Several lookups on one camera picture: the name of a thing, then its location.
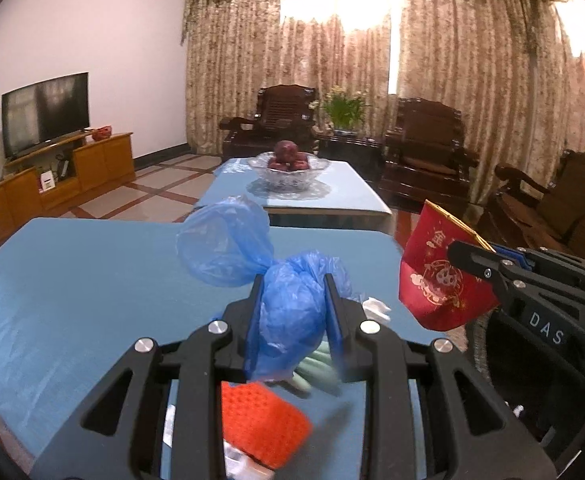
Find dark wooden armchair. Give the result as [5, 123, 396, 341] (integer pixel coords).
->
[379, 98, 479, 216]
[219, 84, 318, 162]

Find green rubber glove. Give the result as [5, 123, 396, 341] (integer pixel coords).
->
[279, 341, 341, 398]

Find red apples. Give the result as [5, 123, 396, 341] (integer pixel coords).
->
[268, 140, 309, 171]

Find left dark wooden armchair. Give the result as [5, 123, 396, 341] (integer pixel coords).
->
[219, 84, 318, 162]

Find blue tablecloth near table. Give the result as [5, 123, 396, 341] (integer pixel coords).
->
[0, 219, 440, 479]

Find beige patterned curtains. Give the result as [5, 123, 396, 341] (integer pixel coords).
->
[182, 0, 585, 200]

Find black trash bin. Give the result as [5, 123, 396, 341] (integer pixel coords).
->
[467, 310, 585, 462]

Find dark wooden sofa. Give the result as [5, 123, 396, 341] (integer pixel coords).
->
[477, 150, 585, 259]

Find orange foam fruit net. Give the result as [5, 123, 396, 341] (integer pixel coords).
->
[221, 382, 313, 470]

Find right dark wooden armchair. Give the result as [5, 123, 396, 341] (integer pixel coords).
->
[379, 98, 479, 216]

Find green potted plant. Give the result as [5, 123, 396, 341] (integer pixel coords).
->
[309, 86, 367, 132]

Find wooden tv cabinet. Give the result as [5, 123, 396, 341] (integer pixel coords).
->
[0, 132, 135, 246]

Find blue plastic bag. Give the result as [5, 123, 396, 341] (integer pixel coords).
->
[175, 194, 356, 384]

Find red ornament on cabinet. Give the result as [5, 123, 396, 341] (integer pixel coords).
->
[91, 125, 112, 142]

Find white paper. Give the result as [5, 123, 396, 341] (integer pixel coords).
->
[362, 297, 391, 325]

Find glass fruit bowl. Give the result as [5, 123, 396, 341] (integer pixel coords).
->
[247, 152, 330, 191]

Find flat screen television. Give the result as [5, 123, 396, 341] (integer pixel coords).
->
[2, 72, 90, 159]

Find red envelope packet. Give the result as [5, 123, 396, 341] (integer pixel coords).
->
[399, 200, 498, 332]

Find blue cloth coffee table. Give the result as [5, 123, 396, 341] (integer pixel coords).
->
[195, 158, 393, 234]

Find dark wooden side table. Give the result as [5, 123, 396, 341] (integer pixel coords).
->
[316, 136, 385, 182]

